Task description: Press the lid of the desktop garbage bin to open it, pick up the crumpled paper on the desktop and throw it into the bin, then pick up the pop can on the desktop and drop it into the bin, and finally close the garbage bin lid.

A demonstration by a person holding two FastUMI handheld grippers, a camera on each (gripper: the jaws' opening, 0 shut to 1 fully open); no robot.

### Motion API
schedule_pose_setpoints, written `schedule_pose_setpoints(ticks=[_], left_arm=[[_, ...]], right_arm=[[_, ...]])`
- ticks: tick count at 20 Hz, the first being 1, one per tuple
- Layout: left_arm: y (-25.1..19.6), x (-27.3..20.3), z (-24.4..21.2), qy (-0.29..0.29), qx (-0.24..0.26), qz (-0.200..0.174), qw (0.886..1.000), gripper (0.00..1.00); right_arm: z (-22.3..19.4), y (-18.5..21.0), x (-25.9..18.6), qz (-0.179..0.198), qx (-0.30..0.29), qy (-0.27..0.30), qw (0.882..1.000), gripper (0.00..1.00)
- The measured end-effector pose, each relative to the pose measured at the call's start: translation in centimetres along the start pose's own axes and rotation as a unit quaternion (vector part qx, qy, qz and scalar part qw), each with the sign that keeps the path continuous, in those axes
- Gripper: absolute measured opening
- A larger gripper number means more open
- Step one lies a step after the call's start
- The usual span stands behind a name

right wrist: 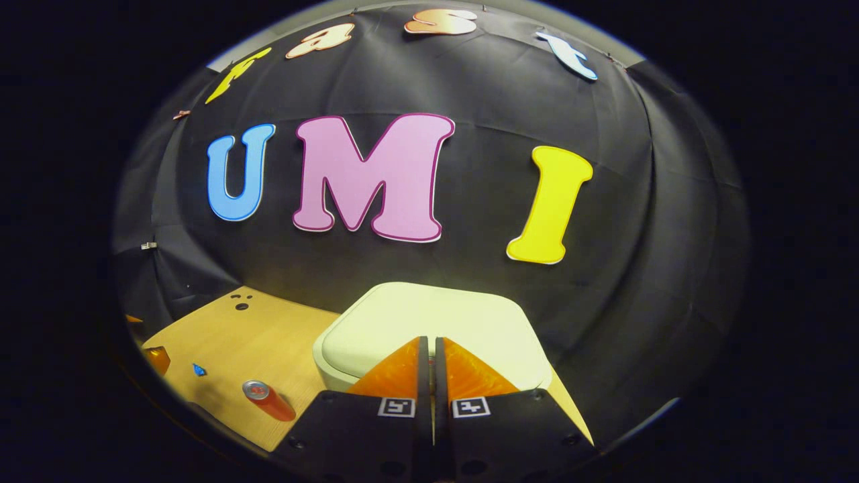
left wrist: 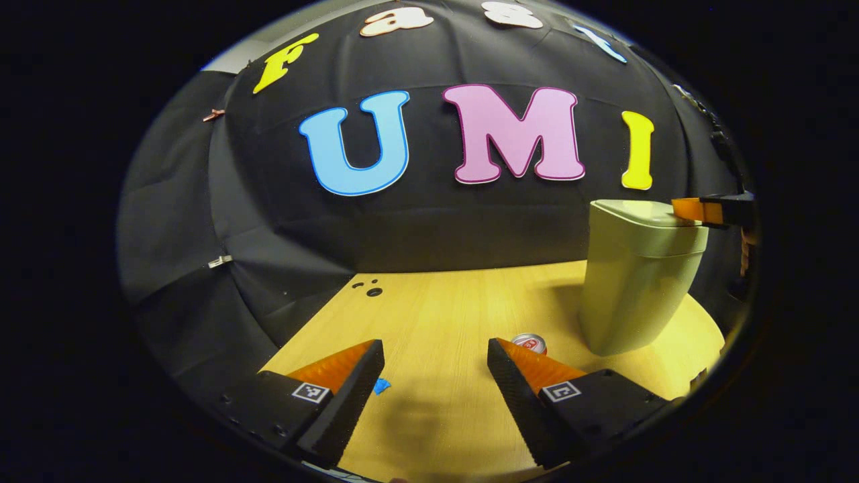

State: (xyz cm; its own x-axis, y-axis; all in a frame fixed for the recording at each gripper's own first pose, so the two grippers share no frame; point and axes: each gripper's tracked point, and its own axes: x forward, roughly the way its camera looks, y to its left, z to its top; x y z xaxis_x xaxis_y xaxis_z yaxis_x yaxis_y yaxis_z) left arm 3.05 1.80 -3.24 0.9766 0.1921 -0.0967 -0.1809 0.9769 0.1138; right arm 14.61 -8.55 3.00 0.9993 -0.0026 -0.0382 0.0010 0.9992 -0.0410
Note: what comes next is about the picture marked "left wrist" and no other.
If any pale green garbage bin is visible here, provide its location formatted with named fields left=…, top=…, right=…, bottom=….
left=578, top=199, right=709, bottom=357

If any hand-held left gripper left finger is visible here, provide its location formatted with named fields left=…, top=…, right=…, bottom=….
left=221, top=339, right=385, bottom=469

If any wooden desktop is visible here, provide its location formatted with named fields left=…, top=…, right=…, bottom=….
left=258, top=260, right=727, bottom=483

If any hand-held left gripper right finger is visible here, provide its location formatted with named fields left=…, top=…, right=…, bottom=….
left=487, top=337, right=672, bottom=469

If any black backdrop cloth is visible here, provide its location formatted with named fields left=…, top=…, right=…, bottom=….
left=117, top=3, right=752, bottom=390

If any red pop can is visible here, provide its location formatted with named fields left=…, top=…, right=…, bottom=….
left=511, top=333, right=548, bottom=356

